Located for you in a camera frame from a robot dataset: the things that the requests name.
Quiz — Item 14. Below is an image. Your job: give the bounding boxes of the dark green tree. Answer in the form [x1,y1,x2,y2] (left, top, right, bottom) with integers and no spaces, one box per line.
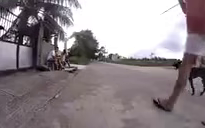
[68,29,100,65]

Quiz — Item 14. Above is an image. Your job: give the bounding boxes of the grey dirt road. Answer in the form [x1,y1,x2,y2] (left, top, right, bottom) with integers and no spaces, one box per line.
[0,62,205,128]

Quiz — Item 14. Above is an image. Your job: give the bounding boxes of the green field strip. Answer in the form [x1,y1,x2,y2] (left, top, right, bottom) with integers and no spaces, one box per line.
[95,57,180,67]

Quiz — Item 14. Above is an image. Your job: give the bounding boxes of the group of people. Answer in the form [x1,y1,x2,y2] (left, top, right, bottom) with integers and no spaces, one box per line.
[46,47,72,71]

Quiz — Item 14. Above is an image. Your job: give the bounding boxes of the palm tree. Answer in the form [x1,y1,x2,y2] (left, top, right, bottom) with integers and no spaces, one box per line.
[0,0,82,69]

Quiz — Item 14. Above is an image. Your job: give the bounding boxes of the person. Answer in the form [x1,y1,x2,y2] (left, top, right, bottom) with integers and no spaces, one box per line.
[152,0,205,113]

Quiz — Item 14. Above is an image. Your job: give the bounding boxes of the white panel gate fence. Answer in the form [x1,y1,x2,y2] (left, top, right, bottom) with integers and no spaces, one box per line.
[0,6,36,74]

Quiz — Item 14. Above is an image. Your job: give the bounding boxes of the black dog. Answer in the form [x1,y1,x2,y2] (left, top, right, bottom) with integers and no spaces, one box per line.
[172,59,205,97]

